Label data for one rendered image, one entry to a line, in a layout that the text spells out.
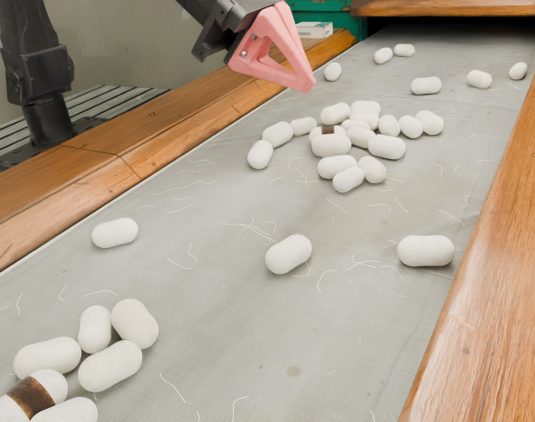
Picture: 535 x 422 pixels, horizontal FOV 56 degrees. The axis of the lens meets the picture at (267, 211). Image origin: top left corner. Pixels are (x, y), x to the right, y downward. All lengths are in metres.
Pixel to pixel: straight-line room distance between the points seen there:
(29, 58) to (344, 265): 0.56
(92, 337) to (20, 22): 0.55
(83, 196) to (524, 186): 0.35
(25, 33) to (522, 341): 0.69
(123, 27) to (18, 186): 1.91
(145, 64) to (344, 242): 2.04
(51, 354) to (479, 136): 0.43
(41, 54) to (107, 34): 1.67
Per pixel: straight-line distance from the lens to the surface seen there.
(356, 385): 0.27
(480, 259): 0.32
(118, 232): 0.40
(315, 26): 0.91
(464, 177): 0.47
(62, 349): 0.30
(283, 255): 0.33
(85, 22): 2.53
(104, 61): 2.52
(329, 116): 0.57
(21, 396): 0.28
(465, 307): 0.28
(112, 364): 0.28
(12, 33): 0.79
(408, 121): 0.54
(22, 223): 0.45
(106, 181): 0.49
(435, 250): 0.34
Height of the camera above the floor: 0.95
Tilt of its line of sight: 30 degrees down
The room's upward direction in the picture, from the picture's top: 6 degrees counter-clockwise
